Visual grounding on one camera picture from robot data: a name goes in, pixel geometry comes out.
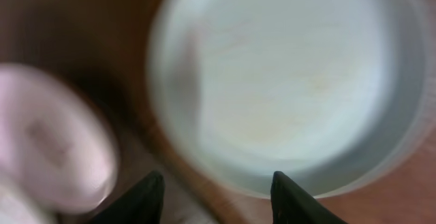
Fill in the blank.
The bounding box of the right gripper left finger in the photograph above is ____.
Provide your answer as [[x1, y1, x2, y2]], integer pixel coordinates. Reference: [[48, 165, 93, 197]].
[[90, 171, 165, 224]]

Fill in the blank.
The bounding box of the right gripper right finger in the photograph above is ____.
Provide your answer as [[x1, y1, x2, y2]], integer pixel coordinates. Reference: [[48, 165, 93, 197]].
[[270, 171, 347, 224]]

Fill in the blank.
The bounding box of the light blue plate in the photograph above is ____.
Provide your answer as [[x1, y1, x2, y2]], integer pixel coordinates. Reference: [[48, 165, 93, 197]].
[[146, 0, 435, 198]]

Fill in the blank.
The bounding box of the pink plate with red stain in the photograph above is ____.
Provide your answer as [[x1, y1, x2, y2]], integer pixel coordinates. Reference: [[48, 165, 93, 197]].
[[1, 63, 119, 213]]

